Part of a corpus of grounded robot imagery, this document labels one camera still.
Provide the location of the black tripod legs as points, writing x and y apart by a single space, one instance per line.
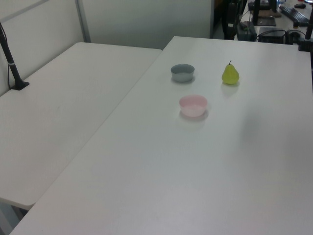
231 17

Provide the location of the black monitor stand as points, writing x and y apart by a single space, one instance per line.
266 22

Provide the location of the black green equipment box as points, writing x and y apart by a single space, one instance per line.
247 31

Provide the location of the black electronics box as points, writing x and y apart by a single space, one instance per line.
271 34

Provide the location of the grey plastic bowl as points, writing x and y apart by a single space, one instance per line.
182 77

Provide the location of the black camera stand pole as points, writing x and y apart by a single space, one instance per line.
14 70

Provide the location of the pink plastic bowl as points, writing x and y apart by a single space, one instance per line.
193 111

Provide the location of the green yellow pear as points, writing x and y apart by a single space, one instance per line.
230 76

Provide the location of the black computer mouse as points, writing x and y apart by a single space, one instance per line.
299 5

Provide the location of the black clamped pole mount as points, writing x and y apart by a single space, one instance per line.
305 42

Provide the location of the black computer keyboard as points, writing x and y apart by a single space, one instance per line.
294 13

